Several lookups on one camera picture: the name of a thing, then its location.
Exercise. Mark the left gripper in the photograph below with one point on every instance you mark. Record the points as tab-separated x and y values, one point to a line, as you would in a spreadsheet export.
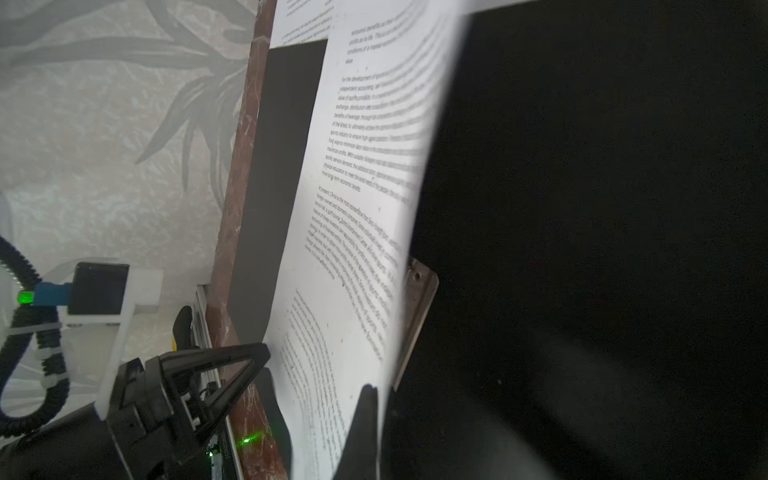
138	426

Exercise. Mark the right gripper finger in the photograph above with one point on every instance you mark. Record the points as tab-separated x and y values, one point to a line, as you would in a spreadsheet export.
359	460

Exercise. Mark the paper sheet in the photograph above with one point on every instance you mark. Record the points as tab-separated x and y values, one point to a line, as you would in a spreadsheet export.
301	21
336	320

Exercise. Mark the teal folder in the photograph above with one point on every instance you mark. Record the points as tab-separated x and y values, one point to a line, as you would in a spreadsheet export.
595	208

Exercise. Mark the yellow black glove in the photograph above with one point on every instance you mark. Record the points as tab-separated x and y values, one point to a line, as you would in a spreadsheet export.
182	335

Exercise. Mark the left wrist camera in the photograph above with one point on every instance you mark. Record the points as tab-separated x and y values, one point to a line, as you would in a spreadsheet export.
102	295

